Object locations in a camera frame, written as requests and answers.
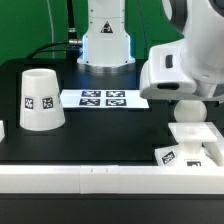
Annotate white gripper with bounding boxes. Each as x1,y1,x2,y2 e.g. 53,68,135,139
139,40,197,100

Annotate white lamp bulb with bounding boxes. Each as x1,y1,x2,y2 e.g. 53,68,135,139
174,100,207,123

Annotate white lamp base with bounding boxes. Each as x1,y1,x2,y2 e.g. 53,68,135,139
155,122,222,167

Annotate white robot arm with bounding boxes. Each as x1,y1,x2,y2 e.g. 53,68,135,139
78,0,224,101

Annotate white lamp shade cone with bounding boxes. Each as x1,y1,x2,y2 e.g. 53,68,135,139
20,69,65,131

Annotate white marker sheet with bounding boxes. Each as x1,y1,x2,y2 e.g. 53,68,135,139
61,89,149,109

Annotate black vertical cable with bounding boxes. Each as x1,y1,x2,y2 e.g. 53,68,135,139
66,0,78,61

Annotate black cable with connector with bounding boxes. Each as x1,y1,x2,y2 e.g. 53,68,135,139
26,38,84,60

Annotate white front wall bar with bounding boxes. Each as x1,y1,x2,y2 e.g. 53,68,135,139
0,165,224,194

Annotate thin white cable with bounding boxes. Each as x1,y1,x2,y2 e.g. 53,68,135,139
46,0,56,59

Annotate white left wall block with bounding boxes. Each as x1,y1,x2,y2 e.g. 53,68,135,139
0,120,5,142

